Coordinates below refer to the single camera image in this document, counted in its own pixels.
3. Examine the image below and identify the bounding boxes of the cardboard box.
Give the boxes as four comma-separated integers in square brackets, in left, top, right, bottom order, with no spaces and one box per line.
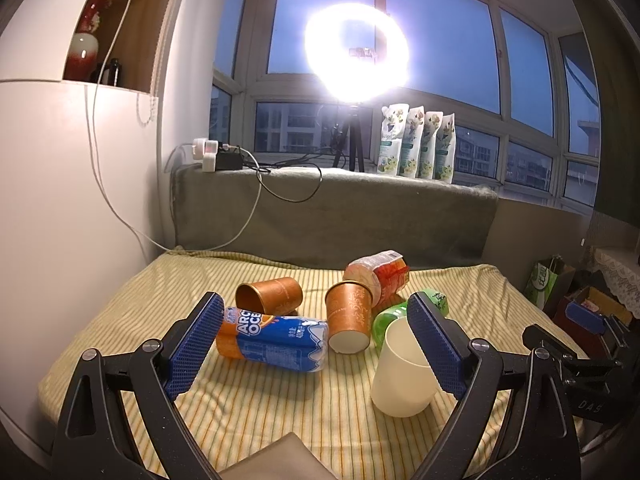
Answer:
[552,285,637,356]

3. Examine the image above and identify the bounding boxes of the grey blanket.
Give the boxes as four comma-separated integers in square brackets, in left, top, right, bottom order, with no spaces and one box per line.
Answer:
[167,162,501,273]

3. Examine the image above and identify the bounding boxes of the grey folded cloth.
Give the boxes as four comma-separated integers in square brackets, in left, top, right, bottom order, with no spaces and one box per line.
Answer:
[220,432,371,480]

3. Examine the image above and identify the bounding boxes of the black tripod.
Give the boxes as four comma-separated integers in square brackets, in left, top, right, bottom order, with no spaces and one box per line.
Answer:
[330,102,368,173]

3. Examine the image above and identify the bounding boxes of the green plastic bottle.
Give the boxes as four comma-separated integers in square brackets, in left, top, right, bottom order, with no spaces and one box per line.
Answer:
[371,288,449,348]

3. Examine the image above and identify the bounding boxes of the dark green curtain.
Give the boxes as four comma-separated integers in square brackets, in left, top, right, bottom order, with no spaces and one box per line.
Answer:
[577,0,640,226]

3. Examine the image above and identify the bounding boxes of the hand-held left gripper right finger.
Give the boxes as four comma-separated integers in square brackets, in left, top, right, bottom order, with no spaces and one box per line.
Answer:
[406,294,583,480]

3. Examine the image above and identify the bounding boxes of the orange instant noodle cup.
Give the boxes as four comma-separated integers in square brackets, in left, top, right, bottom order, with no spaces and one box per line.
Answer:
[342,250,411,311]

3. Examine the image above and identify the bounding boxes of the white cable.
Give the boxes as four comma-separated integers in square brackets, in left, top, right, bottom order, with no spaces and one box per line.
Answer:
[84,0,262,256]

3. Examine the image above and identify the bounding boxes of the green paper bag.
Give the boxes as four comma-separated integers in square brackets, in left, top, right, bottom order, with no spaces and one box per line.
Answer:
[522,256,576,311]

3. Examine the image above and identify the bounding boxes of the black bottle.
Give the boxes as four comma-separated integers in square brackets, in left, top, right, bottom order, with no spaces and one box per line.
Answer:
[97,58,122,87]

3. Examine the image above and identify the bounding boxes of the white cabinet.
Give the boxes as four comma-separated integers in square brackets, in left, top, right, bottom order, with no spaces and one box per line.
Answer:
[0,0,183,428]

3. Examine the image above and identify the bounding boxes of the blue and orange drink bottle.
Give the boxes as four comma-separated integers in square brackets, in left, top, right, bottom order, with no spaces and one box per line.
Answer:
[215,306,331,375]

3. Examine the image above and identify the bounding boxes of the white power strip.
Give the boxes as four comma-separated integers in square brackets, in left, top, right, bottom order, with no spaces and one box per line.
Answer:
[192,138,221,173]

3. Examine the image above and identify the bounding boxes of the black power adapter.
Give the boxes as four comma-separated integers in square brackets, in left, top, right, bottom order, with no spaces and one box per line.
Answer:
[215,145,246,171]

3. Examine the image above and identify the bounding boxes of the cream plastic cup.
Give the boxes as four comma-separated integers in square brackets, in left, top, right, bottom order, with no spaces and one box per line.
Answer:
[371,317,438,418]

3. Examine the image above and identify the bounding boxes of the red and white vase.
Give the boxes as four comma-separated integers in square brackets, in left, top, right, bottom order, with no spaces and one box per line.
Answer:
[66,0,101,81]

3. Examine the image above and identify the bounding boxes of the brown patterned paper cup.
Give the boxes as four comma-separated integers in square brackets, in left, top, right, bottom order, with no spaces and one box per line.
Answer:
[325,281,377,353]

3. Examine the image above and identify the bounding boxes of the white beaded cord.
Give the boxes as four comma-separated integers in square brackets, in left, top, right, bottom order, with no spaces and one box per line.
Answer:
[136,91,159,127]

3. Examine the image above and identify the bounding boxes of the ring light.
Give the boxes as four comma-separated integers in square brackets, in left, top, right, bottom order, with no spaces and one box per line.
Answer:
[304,2,412,103]

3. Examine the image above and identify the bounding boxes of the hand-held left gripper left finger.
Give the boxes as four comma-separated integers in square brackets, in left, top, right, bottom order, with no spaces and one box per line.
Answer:
[52,291,226,480]

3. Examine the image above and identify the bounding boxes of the white window frame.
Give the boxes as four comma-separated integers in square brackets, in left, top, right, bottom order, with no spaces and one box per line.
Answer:
[210,0,601,216]

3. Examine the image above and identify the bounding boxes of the plain brown paper cup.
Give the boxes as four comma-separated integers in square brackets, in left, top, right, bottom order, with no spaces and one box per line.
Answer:
[235,276,304,317]

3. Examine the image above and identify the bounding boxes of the black cable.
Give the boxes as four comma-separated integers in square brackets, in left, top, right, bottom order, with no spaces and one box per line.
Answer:
[240,147,351,204]

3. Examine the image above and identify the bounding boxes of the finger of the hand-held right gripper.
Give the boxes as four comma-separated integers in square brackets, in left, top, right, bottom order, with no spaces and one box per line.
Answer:
[521,325,576,366]
[565,301,632,361]

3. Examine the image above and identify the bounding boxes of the white lace cloth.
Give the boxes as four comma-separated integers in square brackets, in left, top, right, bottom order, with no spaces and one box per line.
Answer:
[592,247,640,318]

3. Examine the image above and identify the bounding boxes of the yellow striped cloth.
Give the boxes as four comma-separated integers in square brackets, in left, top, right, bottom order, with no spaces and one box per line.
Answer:
[37,250,591,480]

